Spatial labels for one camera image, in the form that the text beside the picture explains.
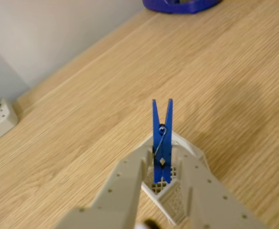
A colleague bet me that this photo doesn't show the cream gripper right finger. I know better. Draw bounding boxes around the cream gripper right finger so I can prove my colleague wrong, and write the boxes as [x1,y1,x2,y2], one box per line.
[172,145,268,229]

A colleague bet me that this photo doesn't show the cream gripper left finger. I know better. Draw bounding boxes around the cream gripper left finger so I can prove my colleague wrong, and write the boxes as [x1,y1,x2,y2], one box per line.
[57,136,154,229]

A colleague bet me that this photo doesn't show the blue clothes peg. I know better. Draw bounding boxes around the blue clothes peg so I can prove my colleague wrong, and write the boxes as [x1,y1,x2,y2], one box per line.
[151,98,174,185]

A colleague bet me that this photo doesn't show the blue plastic container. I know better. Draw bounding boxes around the blue plastic container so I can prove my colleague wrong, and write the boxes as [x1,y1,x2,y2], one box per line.
[141,0,223,15]

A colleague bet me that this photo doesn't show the white lattice crate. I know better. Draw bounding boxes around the white lattice crate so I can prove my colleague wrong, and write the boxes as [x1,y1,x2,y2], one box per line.
[139,130,208,226]

